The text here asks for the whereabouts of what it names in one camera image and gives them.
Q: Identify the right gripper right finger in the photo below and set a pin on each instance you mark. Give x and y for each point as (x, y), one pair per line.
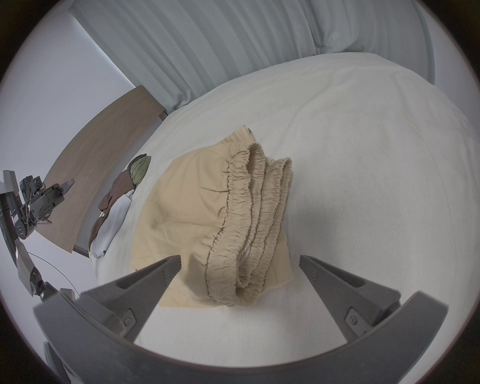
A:
(337, 296)

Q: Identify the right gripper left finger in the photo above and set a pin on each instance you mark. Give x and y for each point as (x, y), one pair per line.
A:
(142, 296)

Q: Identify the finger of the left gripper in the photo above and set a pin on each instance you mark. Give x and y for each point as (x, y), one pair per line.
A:
(66, 187)

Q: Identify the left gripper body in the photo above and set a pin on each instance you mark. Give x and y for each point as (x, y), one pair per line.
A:
(47, 200)

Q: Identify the tan shorts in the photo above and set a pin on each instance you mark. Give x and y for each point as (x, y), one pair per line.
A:
(187, 195)

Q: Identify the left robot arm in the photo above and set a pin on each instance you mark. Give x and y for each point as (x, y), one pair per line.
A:
(26, 270)

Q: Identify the bed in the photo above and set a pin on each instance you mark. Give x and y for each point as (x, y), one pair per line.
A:
(375, 168)

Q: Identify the brown garment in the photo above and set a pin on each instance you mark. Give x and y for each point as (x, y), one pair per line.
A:
(116, 187)

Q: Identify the white garment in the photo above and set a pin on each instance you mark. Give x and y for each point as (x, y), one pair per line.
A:
(112, 225)

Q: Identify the olive green garment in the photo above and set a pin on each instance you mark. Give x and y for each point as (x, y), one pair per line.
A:
(139, 170)

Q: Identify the grey-green curtain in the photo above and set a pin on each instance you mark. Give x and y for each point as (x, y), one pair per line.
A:
(225, 37)

